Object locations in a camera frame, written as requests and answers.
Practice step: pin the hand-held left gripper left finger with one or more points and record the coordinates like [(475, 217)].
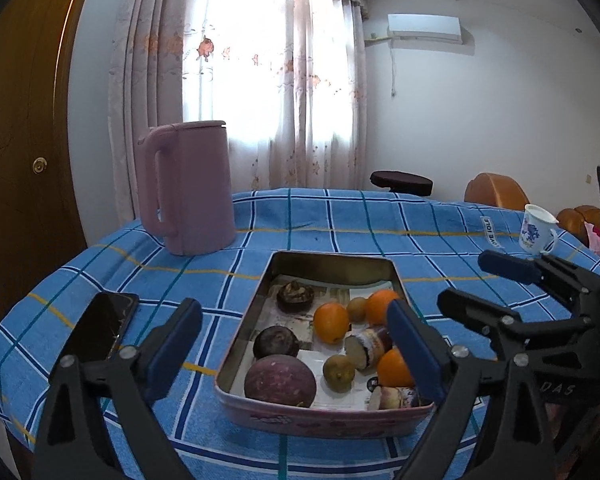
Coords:
[(172, 345)]

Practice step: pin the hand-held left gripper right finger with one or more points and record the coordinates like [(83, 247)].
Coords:
[(415, 355)]

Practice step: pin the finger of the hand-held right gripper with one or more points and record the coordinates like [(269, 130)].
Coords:
[(510, 267), (480, 315)]

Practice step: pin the orange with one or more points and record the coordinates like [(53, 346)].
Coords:
[(378, 305), (394, 369), (331, 323)]

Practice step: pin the brown kiwi back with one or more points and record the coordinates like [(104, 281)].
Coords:
[(356, 308)]

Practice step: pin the brown kiwi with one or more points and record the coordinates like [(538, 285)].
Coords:
[(356, 308), (339, 373)]

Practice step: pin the brown kiwi front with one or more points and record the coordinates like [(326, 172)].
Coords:
[(339, 373)]

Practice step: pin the dark mangosteen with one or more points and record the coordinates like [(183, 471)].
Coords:
[(276, 342), (295, 296)]

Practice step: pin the purple passion fruit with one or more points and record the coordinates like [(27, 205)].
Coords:
[(280, 381)]

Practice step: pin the pink floral tin box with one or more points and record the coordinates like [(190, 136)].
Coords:
[(300, 420)]

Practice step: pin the white mug with blue print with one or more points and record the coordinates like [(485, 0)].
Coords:
[(534, 230)]

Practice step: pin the black smartphone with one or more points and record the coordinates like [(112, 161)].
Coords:
[(102, 325)]

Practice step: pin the orange chair back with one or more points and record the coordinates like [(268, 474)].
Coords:
[(495, 192)]

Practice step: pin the orange chair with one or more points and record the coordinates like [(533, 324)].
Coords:
[(495, 192), (577, 220)]

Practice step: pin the pink cloth item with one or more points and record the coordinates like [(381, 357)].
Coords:
[(596, 240)]

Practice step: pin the dark round stool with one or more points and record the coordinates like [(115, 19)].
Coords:
[(401, 182)]

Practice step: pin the pink electric kettle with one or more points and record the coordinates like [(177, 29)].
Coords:
[(190, 190)]

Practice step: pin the blue plaid tablecloth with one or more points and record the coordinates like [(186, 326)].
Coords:
[(330, 220)]

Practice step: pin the brass door knob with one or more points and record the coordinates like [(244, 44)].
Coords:
[(40, 165)]

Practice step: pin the white air conditioner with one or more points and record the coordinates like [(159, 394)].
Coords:
[(424, 27)]

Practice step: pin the sheer floral curtain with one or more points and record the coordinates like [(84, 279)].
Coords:
[(280, 85)]

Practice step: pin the brown wooden door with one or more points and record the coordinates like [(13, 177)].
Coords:
[(15, 110)]

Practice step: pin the yellow duct piece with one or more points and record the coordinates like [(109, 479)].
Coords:
[(375, 39)]

